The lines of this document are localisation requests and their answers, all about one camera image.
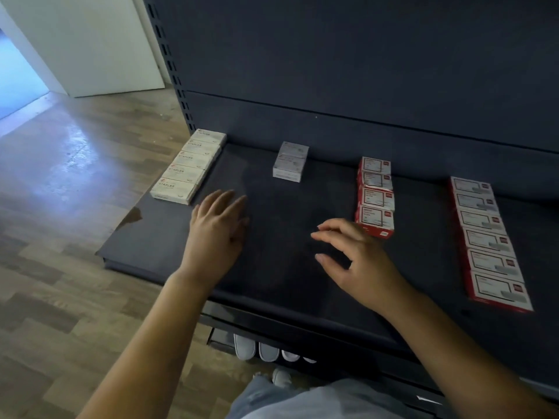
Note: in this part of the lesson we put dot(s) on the person's right hand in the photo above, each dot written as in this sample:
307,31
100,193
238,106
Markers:
368,273

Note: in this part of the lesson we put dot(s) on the person's left hand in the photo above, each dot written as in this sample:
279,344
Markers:
217,244

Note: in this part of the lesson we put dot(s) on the dark metal shelf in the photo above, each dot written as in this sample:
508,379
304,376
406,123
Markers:
367,56

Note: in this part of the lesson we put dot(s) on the person's left forearm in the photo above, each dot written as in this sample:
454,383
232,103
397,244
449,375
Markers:
148,353

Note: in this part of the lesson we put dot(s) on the person's right forearm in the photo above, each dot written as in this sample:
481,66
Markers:
472,362

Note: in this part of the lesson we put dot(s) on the person's grey shoe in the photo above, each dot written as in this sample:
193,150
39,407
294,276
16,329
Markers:
281,377

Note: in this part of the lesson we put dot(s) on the person's grey clothing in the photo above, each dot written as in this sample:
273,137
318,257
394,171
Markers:
323,401

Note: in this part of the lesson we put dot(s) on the pink slipper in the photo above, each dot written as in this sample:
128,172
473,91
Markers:
290,355
309,359

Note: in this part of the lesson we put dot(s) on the grey slipper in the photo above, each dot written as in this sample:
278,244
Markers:
244,347
269,351

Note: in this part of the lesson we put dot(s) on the white paper card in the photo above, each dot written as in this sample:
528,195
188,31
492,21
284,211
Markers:
428,399

